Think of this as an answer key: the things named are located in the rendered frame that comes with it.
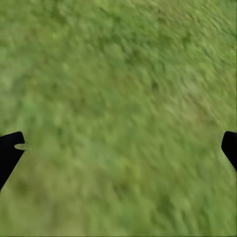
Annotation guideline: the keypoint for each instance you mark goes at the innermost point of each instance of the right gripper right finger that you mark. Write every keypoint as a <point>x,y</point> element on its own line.
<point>229,147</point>

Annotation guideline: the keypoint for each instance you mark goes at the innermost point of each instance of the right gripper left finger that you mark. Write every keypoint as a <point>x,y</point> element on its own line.
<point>12,147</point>

